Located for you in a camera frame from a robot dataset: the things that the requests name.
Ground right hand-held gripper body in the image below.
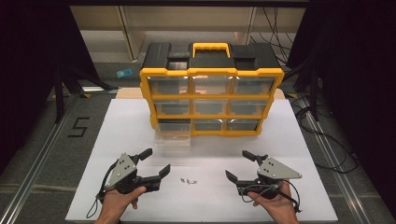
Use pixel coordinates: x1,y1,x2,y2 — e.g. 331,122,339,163
236,155,304,201

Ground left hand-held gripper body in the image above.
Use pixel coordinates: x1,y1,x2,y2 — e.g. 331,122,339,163
105,152,148,195

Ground clear plastic drawer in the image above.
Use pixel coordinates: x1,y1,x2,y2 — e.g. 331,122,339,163
154,119,191,154

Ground person's left hand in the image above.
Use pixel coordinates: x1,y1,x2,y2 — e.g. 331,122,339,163
99,186,148,217

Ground person's right hand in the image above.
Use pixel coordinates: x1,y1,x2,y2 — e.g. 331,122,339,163
247,181,297,220

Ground grid of clear drawers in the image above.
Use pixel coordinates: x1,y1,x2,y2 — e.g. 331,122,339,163
148,76,276,132

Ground blue card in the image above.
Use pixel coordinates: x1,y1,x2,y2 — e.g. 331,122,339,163
116,68,134,79

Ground black metal stand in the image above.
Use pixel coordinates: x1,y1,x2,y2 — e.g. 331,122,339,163
292,62,323,122
51,62,120,124

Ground yellow and black organizer box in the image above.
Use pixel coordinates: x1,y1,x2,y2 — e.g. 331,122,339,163
138,41,286,138

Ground black curtain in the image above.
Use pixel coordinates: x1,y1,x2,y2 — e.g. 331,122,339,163
285,0,396,217
0,0,98,175

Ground beige partition panel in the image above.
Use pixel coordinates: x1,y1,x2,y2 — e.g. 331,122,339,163
69,5,306,63

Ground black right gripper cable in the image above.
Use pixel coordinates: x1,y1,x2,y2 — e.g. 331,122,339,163
238,179,304,215

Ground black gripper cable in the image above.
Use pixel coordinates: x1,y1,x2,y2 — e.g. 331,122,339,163
85,161,119,219
238,179,304,215

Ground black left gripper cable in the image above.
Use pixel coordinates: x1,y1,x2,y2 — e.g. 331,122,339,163
85,161,119,219

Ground metal floor rail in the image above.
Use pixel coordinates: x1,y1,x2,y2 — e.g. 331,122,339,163
298,96,372,224
0,92,79,224

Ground black floor cables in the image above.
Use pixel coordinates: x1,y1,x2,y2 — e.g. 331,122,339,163
290,92,360,175

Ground black hanging cables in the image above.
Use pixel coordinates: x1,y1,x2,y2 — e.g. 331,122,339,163
248,7,297,64

